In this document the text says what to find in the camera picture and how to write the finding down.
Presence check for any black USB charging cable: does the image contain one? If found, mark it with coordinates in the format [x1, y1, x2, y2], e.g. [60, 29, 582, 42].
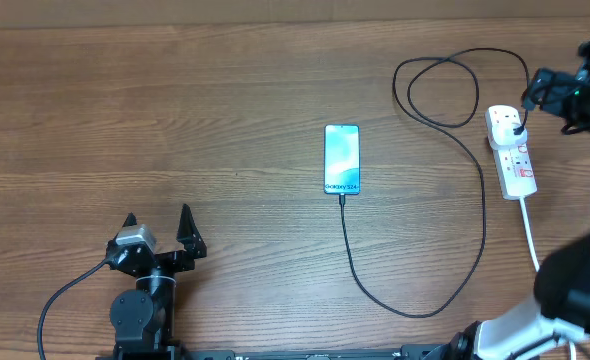
[338, 47, 532, 320]

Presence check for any black Galaxy smartphone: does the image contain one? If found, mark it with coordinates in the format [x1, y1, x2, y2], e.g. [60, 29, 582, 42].
[324, 124, 361, 195]

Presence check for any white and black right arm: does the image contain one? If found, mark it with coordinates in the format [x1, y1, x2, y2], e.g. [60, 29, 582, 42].
[428, 41, 590, 359]

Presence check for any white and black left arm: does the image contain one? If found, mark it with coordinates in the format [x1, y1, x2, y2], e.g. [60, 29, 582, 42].
[106, 205, 207, 359]

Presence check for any white USB charger plug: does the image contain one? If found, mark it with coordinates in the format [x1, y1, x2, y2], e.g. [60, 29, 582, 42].
[488, 122, 528, 150]

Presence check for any white power strip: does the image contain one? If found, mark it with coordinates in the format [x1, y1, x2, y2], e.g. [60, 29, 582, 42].
[485, 105, 537, 200]

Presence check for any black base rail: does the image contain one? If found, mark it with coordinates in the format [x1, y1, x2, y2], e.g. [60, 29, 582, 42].
[94, 343, 541, 360]

